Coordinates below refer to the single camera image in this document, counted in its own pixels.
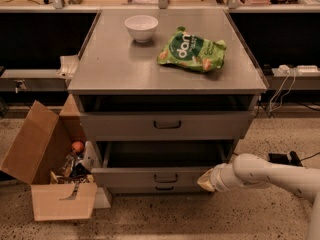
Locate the white ceramic bowl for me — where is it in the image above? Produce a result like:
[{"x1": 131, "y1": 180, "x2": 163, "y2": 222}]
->
[{"x1": 125, "y1": 15, "x2": 158, "y2": 43}]

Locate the grey top drawer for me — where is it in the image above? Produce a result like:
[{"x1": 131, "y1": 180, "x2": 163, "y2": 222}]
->
[{"x1": 80, "y1": 111, "x2": 253, "y2": 141}]

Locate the orange fruit in box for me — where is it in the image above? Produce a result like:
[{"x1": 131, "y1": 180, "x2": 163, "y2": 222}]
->
[{"x1": 71, "y1": 141, "x2": 84, "y2": 153}]

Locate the grey metal drawer cabinet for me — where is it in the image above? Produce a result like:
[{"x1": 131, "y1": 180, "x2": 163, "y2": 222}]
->
[{"x1": 68, "y1": 9, "x2": 267, "y2": 194}]

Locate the open cardboard box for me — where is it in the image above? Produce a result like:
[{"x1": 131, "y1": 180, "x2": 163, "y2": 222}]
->
[{"x1": 1, "y1": 97, "x2": 97, "y2": 221}]

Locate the grey drawer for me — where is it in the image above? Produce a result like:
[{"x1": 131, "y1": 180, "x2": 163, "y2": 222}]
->
[
  {"x1": 92, "y1": 140, "x2": 234, "y2": 193},
  {"x1": 80, "y1": 111, "x2": 253, "y2": 141}
]

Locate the black pole on floor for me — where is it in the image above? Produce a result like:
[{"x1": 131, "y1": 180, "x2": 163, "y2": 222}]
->
[{"x1": 290, "y1": 151, "x2": 302, "y2": 167}]

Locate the black power adapter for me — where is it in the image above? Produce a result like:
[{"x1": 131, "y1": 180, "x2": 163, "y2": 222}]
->
[{"x1": 268, "y1": 153, "x2": 289, "y2": 165}]

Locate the white power strip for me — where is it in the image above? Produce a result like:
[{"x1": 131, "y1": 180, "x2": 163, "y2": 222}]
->
[{"x1": 297, "y1": 65, "x2": 320, "y2": 75}]

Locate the green snack bag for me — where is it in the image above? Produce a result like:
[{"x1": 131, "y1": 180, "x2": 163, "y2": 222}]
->
[{"x1": 157, "y1": 26, "x2": 227, "y2": 73}]

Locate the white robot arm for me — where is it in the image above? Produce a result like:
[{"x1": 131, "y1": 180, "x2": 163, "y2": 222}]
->
[{"x1": 197, "y1": 153, "x2": 320, "y2": 240}]

